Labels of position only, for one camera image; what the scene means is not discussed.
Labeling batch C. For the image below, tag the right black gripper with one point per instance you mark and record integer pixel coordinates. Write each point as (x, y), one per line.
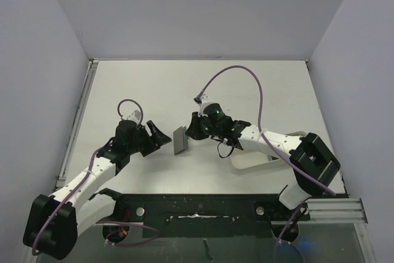
(196, 128)

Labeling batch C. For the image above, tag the white plastic tray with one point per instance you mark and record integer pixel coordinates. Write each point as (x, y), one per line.
(266, 158)

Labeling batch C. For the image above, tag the right aluminium rail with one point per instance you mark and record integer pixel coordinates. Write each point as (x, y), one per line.
(336, 211)

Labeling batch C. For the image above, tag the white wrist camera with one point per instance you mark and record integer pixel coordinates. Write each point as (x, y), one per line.
(135, 116)
(203, 101)

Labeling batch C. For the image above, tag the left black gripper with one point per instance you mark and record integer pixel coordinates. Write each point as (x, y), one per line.
(156, 140)

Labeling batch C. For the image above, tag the grey blue card holder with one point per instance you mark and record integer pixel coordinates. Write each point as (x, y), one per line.
(180, 140)

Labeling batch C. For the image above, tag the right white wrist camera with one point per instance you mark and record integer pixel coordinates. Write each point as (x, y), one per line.
(203, 101)

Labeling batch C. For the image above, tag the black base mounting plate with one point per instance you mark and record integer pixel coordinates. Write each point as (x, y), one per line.
(203, 216)

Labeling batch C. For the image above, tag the left aluminium rail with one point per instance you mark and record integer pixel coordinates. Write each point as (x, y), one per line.
(89, 79)

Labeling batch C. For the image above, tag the aluminium rail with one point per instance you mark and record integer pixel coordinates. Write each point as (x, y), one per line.
(336, 211)
(89, 79)

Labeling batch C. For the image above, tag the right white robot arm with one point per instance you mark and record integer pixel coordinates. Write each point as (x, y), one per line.
(313, 163)

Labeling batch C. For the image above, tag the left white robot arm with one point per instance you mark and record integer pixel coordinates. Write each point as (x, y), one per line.
(55, 221)

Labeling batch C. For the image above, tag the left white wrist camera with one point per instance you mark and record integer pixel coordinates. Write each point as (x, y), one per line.
(135, 116)

